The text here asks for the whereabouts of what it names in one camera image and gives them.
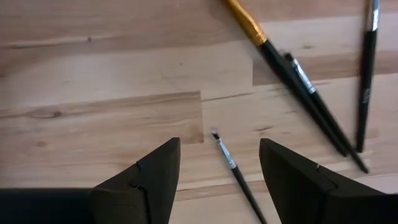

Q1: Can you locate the orange-bristled dark paintbrush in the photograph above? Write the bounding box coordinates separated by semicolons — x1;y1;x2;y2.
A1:
223;0;349;157

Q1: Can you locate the thin dark-handled paintbrush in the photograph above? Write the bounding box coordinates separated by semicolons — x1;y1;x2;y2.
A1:
284;52;370;174
210;129;268;224
354;0;382;154

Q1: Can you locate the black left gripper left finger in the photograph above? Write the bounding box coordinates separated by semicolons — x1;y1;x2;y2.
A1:
90;137;182;224

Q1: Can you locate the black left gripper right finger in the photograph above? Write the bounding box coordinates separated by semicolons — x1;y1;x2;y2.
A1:
259;138;386;224

